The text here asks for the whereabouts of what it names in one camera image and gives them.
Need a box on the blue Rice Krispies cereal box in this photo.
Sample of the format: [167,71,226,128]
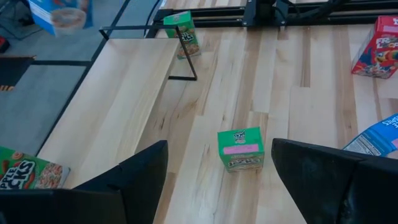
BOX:
[343,113,398,157]
[27,0,94,37]

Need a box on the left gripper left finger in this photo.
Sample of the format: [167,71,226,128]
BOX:
[0,139,169,224]

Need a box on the green Apple Jacks cereal box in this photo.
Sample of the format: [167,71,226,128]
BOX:
[217,126,266,174]
[0,146,71,190]
[163,11,201,60]

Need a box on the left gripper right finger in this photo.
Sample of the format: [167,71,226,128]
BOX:
[272,138,398,224]

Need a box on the red Froot Loops cereal box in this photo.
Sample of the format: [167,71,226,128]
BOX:
[351,15,398,79]

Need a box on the black platform orange striped edge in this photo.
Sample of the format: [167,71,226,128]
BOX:
[0,55,37,92]

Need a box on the wooden shelf black metal frame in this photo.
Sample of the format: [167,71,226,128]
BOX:
[35,24,199,189]

